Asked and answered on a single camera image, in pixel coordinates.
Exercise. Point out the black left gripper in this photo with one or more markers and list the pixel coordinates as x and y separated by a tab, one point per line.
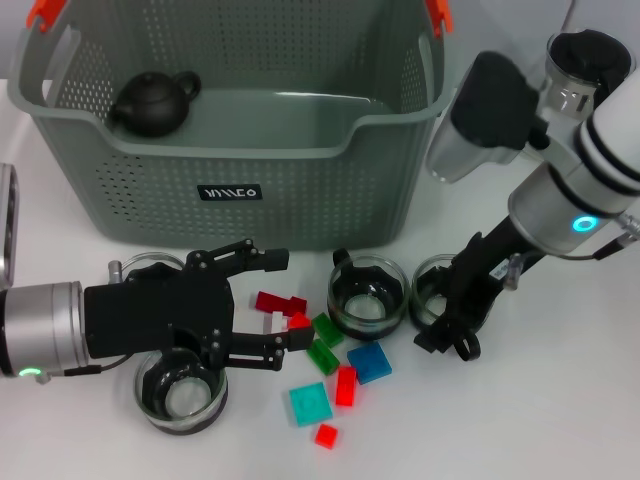
150	315

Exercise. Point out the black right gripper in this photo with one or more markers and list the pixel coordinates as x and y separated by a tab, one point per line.
480	280

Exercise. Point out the glass teacup with black base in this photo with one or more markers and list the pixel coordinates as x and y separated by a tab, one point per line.
180	402
425	295
150	256
367	312

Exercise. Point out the grey perforated plastic storage bin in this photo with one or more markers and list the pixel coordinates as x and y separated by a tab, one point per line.
300	200

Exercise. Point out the dark red toy brick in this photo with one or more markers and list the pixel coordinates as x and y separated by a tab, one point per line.
270	301

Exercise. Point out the white toy brick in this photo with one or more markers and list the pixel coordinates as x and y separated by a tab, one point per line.
274	320

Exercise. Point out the small red toy brick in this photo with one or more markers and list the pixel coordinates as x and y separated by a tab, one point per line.
326	435
298	320

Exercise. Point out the green toy brick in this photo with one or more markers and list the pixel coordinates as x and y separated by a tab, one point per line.
322	356
327	330

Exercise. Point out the blue square toy brick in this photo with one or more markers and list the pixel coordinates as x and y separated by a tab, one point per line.
369	362

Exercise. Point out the teal square toy brick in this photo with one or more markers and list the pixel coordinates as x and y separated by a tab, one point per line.
310	404

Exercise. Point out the long red toy brick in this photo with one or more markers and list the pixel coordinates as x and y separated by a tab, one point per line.
345	386

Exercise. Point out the black clay teapot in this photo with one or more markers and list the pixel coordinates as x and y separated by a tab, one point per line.
150	105

